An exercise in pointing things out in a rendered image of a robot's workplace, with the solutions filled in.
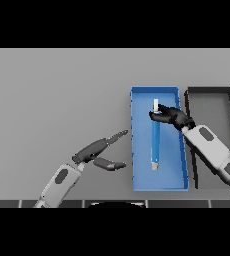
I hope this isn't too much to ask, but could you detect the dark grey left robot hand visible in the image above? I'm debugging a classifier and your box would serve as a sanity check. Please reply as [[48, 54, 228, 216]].
[[71, 129, 129, 172]]

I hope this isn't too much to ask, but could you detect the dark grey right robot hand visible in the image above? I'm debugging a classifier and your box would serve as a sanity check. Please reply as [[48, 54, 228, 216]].
[[148, 104, 197, 132]]

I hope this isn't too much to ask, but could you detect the blue pipe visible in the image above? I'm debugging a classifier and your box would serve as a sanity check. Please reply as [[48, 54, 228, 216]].
[[150, 98, 161, 171]]

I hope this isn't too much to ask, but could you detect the dark grey bin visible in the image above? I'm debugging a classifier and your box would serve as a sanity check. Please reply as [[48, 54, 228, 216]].
[[184, 86, 230, 190]]

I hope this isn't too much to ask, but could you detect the blue bin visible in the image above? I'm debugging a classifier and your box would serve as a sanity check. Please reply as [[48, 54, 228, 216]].
[[130, 86, 190, 192]]

